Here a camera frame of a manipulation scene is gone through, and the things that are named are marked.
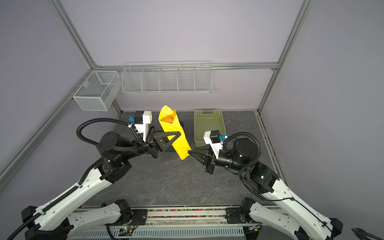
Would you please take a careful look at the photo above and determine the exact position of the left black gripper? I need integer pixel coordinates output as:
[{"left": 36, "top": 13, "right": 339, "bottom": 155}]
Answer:
[{"left": 121, "top": 125, "right": 180, "bottom": 161}]

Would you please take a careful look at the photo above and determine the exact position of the orange plastic spoon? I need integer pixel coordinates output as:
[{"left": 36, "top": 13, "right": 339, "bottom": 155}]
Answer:
[{"left": 160, "top": 109, "right": 176, "bottom": 124}]

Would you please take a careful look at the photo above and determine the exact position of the yellow paper napkin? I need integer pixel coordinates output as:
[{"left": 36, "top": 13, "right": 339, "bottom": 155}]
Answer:
[{"left": 158, "top": 104, "right": 192, "bottom": 161}]

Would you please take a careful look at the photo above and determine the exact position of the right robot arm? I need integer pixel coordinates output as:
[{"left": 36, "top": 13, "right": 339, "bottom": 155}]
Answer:
[{"left": 188, "top": 131, "right": 343, "bottom": 240}]

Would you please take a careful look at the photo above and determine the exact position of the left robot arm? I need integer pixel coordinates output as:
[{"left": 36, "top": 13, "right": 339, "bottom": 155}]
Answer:
[{"left": 8, "top": 118, "right": 182, "bottom": 240}]

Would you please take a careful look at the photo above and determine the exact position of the dark teal plastic tray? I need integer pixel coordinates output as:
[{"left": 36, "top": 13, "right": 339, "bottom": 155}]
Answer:
[{"left": 166, "top": 145, "right": 176, "bottom": 153}]

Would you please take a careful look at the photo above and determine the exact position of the light green plastic basket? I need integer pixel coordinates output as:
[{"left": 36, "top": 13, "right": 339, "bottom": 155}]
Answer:
[{"left": 194, "top": 110, "right": 226, "bottom": 147}]

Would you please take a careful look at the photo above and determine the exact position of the small white mesh basket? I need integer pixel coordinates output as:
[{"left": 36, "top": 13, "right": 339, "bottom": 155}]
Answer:
[{"left": 73, "top": 71, "right": 122, "bottom": 112}]

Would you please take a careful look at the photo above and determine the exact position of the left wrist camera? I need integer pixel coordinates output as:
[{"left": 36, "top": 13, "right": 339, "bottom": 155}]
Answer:
[{"left": 129, "top": 111, "right": 153, "bottom": 142}]

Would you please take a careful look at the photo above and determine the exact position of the long white wire rack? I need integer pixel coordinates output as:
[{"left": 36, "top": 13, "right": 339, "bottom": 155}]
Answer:
[{"left": 122, "top": 61, "right": 213, "bottom": 94}]

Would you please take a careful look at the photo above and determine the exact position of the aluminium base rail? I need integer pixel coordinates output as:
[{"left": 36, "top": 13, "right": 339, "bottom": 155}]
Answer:
[{"left": 52, "top": 204, "right": 319, "bottom": 240}]

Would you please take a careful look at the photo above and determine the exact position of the black cable bottom right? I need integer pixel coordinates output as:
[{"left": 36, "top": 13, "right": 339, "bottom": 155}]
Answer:
[{"left": 351, "top": 227, "right": 383, "bottom": 240}]

